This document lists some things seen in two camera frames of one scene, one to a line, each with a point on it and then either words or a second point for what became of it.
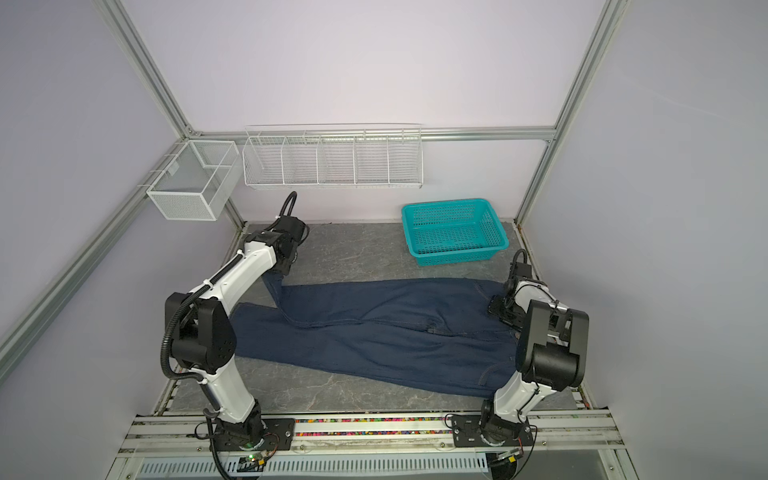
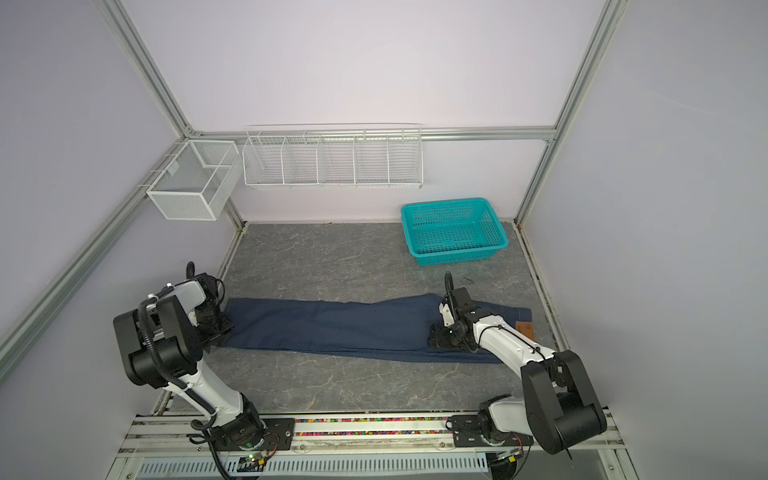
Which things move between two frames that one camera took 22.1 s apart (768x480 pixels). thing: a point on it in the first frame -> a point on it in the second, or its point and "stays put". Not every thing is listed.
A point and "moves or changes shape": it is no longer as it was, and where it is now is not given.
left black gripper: [285, 271] -> [226, 326]
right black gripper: [495, 309] -> [437, 338]
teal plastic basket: [453, 232] stays put
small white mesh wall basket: [198, 182] stays put
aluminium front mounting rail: [559, 435] stays put
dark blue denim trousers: [430, 333] moves or changes shape
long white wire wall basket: [334, 156] stays put
